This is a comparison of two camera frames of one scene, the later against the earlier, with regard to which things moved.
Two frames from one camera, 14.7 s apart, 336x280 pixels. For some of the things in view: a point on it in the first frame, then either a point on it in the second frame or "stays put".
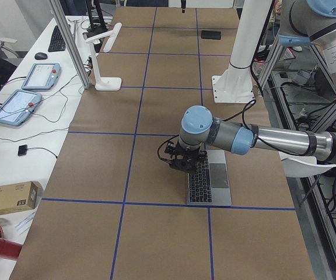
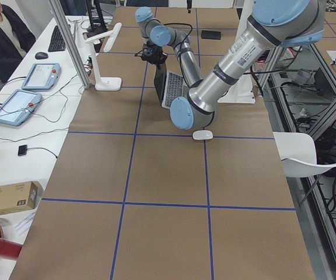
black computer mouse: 41,55 stays put
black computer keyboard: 58,42 stays put
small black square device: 22,150 stays put
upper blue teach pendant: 42,76 stays put
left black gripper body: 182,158 -> 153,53
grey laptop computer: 209,185 -> 168,86
